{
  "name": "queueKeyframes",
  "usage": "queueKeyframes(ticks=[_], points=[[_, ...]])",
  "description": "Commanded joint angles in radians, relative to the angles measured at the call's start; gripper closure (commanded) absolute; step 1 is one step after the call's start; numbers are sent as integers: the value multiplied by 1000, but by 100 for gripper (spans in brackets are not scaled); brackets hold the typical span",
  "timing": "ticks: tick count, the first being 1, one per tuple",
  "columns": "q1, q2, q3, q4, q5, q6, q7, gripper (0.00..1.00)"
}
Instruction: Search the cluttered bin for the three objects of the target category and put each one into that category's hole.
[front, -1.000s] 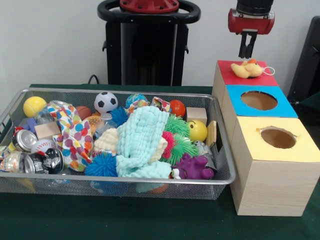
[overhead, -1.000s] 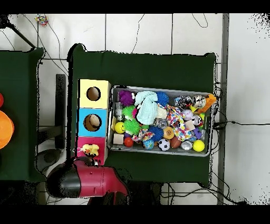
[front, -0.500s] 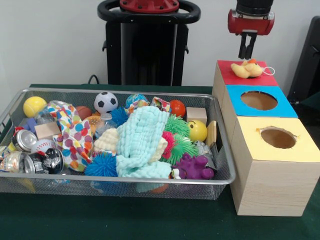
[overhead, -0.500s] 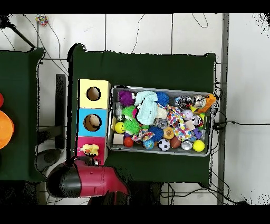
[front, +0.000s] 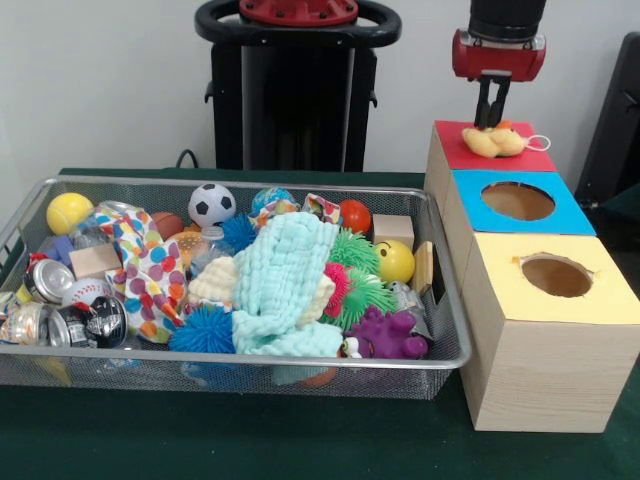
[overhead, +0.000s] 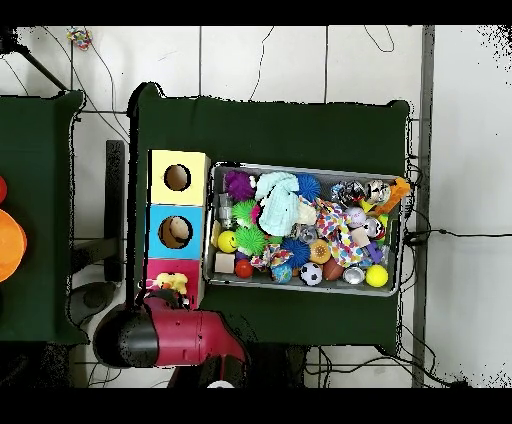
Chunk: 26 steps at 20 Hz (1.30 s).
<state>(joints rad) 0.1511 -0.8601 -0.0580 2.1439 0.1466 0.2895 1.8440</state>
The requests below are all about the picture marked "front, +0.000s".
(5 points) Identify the dark green table cloth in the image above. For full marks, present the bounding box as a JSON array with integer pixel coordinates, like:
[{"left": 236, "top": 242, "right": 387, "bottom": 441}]
[{"left": 0, "top": 167, "right": 640, "bottom": 480}]

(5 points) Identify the orange-red smooth ball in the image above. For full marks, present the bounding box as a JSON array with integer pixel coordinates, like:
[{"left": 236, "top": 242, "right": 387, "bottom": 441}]
[{"left": 338, "top": 198, "right": 373, "bottom": 234}]

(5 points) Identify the black power cable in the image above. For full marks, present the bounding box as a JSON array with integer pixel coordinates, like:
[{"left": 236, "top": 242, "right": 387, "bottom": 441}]
[{"left": 175, "top": 148, "right": 202, "bottom": 171}]

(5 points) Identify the yellow tennis ball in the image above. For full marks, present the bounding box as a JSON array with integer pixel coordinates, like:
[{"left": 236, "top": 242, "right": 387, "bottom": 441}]
[{"left": 45, "top": 192, "right": 95, "bottom": 236}]

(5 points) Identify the large blue spiky ball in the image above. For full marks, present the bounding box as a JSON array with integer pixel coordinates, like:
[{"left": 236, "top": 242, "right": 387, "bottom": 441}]
[{"left": 168, "top": 305, "right": 237, "bottom": 355}]

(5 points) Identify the green spiky ball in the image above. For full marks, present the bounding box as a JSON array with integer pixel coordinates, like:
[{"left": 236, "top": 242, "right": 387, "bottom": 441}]
[{"left": 327, "top": 229, "right": 381, "bottom": 274}]

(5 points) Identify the metal mesh bin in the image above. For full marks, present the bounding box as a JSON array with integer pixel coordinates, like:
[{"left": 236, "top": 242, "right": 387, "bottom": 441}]
[{"left": 0, "top": 174, "right": 474, "bottom": 400}]

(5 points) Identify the purple spiky monster toy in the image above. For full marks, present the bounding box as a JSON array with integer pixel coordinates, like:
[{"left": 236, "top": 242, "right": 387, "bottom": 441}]
[{"left": 343, "top": 305, "right": 430, "bottom": 360}]

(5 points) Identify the pink spiky ball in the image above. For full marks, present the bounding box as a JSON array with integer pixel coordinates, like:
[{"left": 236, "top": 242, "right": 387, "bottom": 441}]
[{"left": 323, "top": 263, "right": 352, "bottom": 310}]

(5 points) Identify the black panel stand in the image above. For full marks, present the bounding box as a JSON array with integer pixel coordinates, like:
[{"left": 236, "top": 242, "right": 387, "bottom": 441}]
[{"left": 573, "top": 32, "right": 640, "bottom": 204}]

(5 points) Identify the cream fleece cloth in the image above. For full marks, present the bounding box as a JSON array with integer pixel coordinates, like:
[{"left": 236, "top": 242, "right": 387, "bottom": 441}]
[{"left": 187, "top": 257, "right": 335, "bottom": 324}]

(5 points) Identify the yellow duck plush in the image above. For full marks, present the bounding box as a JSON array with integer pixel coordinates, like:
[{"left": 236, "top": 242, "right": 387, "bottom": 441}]
[{"left": 460, "top": 118, "right": 552, "bottom": 159}]

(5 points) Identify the wooden three-hole box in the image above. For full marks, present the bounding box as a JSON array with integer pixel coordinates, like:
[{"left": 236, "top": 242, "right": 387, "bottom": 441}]
[{"left": 423, "top": 119, "right": 640, "bottom": 434}]

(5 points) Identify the black and white soccer ball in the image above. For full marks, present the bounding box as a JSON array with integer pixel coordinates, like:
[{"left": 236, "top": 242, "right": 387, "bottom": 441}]
[{"left": 187, "top": 182, "right": 237, "bottom": 225}]

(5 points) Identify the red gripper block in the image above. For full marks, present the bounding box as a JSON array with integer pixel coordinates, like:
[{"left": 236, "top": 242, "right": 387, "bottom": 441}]
[{"left": 451, "top": 28, "right": 547, "bottom": 129}]

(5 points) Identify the yellow smiley ball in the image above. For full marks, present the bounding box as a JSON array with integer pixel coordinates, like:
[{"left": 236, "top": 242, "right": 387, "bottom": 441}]
[{"left": 373, "top": 238, "right": 416, "bottom": 282}]

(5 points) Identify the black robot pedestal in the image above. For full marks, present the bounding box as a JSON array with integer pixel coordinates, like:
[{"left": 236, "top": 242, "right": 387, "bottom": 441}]
[{"left": 194, "top": 0, "right": 404, "bottom": 174}]

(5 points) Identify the mint green muslin cloth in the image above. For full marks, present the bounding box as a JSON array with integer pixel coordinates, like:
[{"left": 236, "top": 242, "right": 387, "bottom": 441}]
[{"left": 230, "top": 212, "right": 344, "bottom": 386}]

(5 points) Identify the white baseball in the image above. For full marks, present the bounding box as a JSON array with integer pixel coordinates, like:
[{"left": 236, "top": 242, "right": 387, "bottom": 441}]
[{"left": 60, "top": 277, "right": 112, "bottom": 307}]

